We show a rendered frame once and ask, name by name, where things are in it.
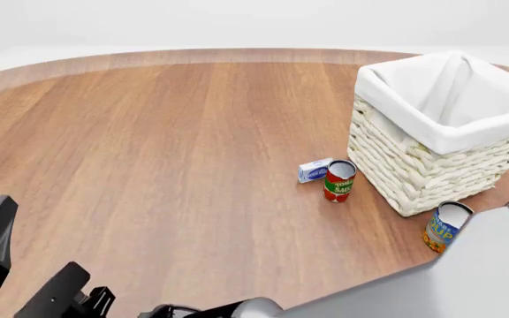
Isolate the white woven basket, cloth liner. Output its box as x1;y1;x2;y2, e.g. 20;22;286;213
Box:
346;49;509;218

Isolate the small blue white box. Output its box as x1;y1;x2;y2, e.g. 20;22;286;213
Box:
298;157;335;185

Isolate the red tomato sauce can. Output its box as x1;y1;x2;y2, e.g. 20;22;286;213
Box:
323;159;358;203

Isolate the blue alphabet soup can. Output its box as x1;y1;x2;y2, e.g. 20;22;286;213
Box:
422;200;475;256

